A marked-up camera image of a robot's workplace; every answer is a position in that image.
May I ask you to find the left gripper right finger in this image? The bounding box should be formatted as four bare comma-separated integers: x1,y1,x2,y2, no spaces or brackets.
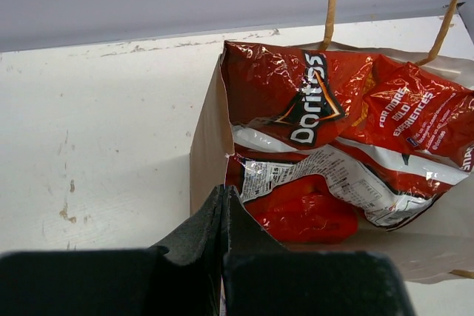
221,186,415,315

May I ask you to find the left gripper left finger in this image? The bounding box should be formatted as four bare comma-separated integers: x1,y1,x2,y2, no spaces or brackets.
1,186,225,315

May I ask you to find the red candy bag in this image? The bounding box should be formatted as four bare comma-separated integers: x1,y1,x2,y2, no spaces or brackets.
244,175,358,244

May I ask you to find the brown paper bag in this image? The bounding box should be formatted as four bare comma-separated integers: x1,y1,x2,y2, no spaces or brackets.
190,0,473,283

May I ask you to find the red Doritos chip bag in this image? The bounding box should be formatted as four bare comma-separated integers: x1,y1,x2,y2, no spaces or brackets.
220,41,473,230

